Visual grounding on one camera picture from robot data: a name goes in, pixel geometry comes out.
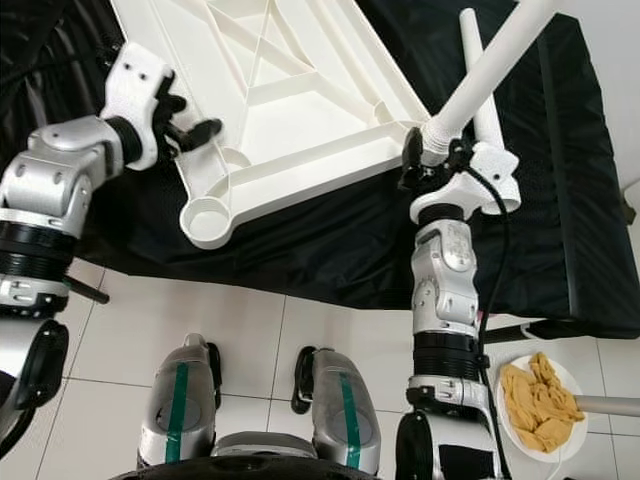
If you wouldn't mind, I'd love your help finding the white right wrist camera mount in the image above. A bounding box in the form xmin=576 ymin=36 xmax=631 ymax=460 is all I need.
xmin=408 ymin=142 xmax=523 ymax=223

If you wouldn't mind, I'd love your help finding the white plastic table leg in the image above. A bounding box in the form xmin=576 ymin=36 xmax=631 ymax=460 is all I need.
xmin=458 ymin=8 xmax=506 ymax=146
xmin=422 ymin=0 xmax=556 ymax=166

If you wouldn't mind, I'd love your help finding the silver left robot leg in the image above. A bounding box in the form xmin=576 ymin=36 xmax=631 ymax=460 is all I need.
xmin=140 ymin=333 xmax=226 ymax=469

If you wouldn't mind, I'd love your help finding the grey metal tube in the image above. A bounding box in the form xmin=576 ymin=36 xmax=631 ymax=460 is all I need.
xmin=575 ymin=395 xmax=640 ymax=416

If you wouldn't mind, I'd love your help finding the black metal frame bar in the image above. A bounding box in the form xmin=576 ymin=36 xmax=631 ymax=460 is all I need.
xmin=65 ymin=275 xmax=111 ymax=304
xmin=485 ymin=316 xmax=640 ymax=341

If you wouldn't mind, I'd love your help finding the white plate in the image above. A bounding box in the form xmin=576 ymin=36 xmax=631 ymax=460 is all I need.
xmin=495 ymin=352 xmax=589 ymax=463

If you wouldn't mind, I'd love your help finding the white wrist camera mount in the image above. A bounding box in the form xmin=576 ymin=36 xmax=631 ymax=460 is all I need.
xmin=408 ymin=142 xmax=523 ymax=223
xmin=105 ymin=42 xmax=176 ymax=171

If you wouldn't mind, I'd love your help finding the white plastic table top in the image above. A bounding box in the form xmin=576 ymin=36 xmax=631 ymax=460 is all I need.
xmin=110 ymin=0 xmax=433 ymax=249

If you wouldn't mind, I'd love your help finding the silver robot leg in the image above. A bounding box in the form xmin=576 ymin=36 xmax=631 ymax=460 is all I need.
xmin=293 ymin=347 xmax=383 ymax=474
xmin=140 ymin=333 xmax=226 ymax=469

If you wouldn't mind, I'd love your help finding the silver right robot leg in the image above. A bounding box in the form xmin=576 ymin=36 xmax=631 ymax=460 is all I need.
xmin=293 ymin=347 xmax=383 ymax=474

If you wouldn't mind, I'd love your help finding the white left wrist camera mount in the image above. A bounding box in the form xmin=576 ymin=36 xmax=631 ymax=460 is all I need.
xmin=105 ymin=42 xmax=176 ymax=171

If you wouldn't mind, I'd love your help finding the black robot torso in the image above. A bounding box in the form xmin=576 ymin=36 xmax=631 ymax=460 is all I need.
xmin=110 ymin=440 xmax=401 ymax=480

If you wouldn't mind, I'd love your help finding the black cloth table cover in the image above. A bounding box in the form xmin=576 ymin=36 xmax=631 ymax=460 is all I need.
xmin=0 ymin=0 xmax=640 ymax=339

